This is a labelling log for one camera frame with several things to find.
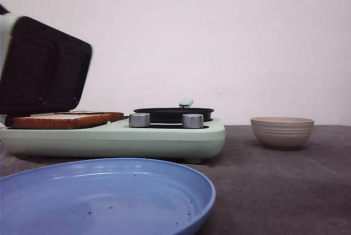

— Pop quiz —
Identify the mint green breakfast maker base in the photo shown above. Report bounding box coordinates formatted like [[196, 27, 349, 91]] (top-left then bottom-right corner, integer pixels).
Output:
[[1, 118, 225, 163]]

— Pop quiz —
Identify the breakfast maker hinged lid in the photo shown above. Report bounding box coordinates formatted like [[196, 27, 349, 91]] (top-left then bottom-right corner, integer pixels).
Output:
[[1, 13, 93, 127]]

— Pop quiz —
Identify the silver control knob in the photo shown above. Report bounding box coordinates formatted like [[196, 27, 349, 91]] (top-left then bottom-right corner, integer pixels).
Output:
[[129, 113, 151, 128], [182, 113, 204, 129]]

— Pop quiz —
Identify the blue plate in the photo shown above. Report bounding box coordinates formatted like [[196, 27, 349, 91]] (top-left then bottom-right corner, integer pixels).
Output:
[[1, 158, 216, 234]]

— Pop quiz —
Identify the left silver control knob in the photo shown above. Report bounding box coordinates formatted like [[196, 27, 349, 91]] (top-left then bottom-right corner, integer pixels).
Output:
[[129, 113, 151, 128]]

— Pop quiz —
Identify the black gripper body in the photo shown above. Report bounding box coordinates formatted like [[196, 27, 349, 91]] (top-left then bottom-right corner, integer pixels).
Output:
[[0, 4, 8, 15]]

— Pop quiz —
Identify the black frying pan green handle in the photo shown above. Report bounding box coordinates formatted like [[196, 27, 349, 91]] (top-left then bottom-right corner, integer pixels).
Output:
[[133, 98, 214, 123]]

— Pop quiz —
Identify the white bread slice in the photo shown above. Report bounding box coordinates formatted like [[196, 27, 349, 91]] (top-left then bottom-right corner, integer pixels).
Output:
[[12, 114, 107, 129], [68, 111, 124, 121]]

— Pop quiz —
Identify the right silver control knob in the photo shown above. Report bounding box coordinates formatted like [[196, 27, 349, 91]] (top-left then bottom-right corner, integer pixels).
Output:
[[182, 113, 204, 129]]

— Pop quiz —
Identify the beige ceramic bowl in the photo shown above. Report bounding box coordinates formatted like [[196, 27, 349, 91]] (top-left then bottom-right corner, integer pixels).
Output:
[[250, 117, 314, 150]]

